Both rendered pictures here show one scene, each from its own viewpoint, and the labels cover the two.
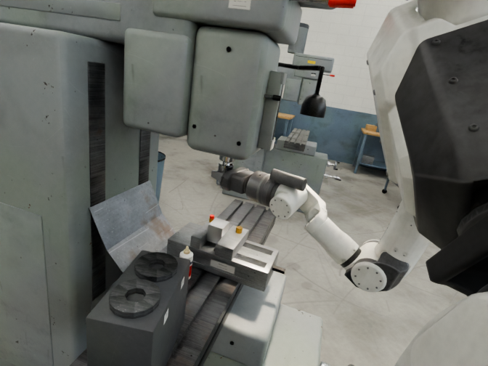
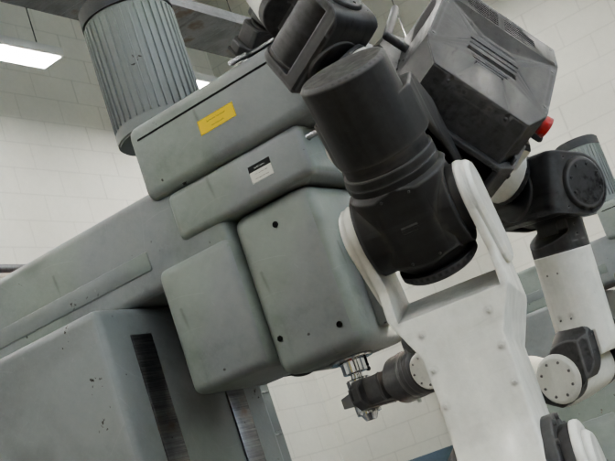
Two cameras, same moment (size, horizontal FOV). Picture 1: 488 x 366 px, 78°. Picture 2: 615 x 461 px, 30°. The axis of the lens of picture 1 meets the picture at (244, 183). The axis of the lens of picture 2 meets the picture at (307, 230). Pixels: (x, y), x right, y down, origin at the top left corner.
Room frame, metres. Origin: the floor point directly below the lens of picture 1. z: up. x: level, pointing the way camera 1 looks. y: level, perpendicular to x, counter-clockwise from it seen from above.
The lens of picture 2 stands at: (-1.19, -0.53, 1.07)
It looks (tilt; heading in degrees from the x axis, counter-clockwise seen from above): 13 degrees up; 16
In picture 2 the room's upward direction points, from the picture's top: 19 degrees counter-clockwise
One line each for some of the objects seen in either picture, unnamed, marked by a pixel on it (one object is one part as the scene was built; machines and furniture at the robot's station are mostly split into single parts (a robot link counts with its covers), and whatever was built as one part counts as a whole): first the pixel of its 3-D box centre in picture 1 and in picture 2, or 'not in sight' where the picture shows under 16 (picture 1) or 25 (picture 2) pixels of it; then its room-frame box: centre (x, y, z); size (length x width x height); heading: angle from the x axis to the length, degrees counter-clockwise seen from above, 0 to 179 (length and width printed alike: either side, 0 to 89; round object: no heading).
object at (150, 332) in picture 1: (144, 316); not in sight; (0.49, 0.16, 1.02); 0.22 x 0.12 x 0.20; 176
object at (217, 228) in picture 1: (218, 231); not in sight; (0.89, 0.06, 1.03); 0.06 x 0.05 x 0.06; 163
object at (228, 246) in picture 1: (232, 241); not in sight; (0.87, 0.01, 1.01); 0.15 x 0.06 x 0.04; 163
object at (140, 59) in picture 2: not in sight; (143, 69); (0.94, 0.30, 2.05); 0.20 x 0.20 x 0.32
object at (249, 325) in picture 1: (208, 293); not in sight; (0.88, 0.06, 0.78); 0.50 x 0.35 x 0.12; 76
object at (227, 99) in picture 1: (234, 95); (321, 279); (0.88, 0.07, 1.47); 0.21 x 0.19 x 0.32; 166
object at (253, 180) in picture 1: (248, 184); (395, 383); (0.83, -0.02, 1.23); 0.13 x 0.12 x 0.10; 148
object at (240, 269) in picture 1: (224, 247); not in sight; (0.88, 0.03, 0.97); 0.35 x 0.15 x 0.11; 73
